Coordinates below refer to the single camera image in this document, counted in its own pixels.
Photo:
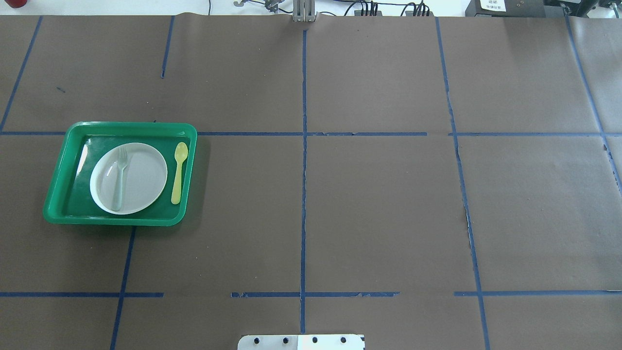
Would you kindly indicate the aluminium frame post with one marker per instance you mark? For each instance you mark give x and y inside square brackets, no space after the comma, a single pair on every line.
[304,11]

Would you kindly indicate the white round plate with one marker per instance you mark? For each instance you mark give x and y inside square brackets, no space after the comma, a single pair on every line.
[145,178]

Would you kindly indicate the yellow plastic spoon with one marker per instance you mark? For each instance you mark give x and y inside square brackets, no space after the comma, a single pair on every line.
[180,155]

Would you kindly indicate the black box with label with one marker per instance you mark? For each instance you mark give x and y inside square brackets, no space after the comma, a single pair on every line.
[506,8]

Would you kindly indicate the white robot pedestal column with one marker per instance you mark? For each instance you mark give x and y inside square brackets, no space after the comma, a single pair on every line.
[302,342]

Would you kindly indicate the pale grey plastic fork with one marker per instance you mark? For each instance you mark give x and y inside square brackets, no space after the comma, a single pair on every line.
[122,163]

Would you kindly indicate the green plastic tray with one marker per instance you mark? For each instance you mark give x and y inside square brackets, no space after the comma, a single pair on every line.
[69,200]

